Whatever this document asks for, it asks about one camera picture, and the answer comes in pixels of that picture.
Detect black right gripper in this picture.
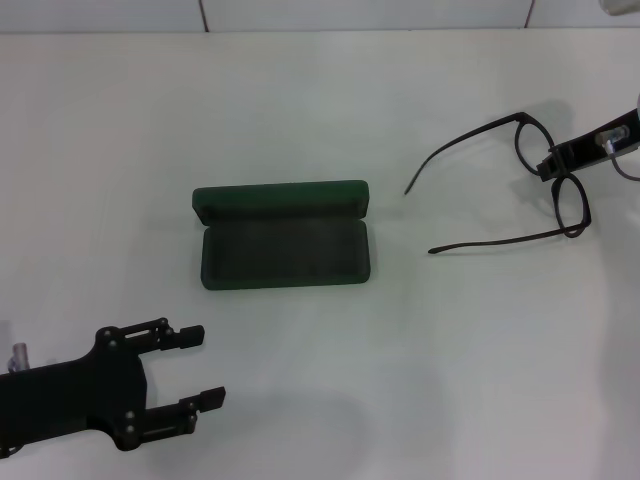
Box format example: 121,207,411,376
536,106,640,183

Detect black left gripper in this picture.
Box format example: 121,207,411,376
0,316,228,452

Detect black glasses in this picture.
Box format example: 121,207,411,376
403,112,594,256

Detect green glasses case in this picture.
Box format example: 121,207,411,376
191,179,374,291

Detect right gripper cable with plug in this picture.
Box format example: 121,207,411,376
594,125,640,182

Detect gripper cable with plug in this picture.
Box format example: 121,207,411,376
594,125,640,182
4,341,32,374

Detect left gripper cable with plug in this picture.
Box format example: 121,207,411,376
4,341,32,374

